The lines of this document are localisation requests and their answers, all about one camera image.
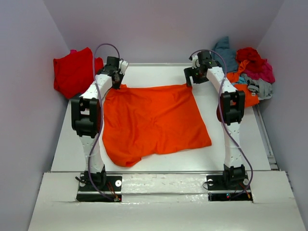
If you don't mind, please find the orange t-shirt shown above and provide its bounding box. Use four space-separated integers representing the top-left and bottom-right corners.
227 60 259 108
102 84 212 167

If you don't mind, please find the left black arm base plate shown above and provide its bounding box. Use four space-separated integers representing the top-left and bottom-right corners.
75 174 123 203

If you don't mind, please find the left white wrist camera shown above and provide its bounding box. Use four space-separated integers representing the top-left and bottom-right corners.
119 60 129 75

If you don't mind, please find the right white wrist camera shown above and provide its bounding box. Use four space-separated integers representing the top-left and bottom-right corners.
189 55 200 69

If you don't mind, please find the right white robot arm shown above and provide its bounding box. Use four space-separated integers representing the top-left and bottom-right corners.
184 50 246 191

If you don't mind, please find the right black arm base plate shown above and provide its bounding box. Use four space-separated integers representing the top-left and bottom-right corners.
203 174 253 202

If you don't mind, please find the red crumpled t-shirt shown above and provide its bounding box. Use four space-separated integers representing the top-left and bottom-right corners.
235 47 264 72

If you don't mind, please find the teal blue crumpled t-shirt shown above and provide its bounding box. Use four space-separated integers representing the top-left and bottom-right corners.
212 36 238 73

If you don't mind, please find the folded red t-shirt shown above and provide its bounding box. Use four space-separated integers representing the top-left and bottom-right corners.
53 47 104 100

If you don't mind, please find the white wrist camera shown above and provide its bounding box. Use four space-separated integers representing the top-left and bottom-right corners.
189 55 200 69
119 60 129 75

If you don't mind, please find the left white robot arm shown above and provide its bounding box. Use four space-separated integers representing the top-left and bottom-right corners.
71 56 128 191

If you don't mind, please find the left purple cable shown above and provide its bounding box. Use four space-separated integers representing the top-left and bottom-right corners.
87 43 122 201

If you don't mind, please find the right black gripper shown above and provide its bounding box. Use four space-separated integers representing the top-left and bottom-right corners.
184 65 209 87

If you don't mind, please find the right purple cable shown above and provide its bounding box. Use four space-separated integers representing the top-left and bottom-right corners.
190 50 253 200

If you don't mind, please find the purple cable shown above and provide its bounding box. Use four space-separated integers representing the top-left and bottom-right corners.
190 50 253 200
87 43 122 201

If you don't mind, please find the grey crumpled t-shirt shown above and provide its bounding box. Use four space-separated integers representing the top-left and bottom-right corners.
240 74 273 100

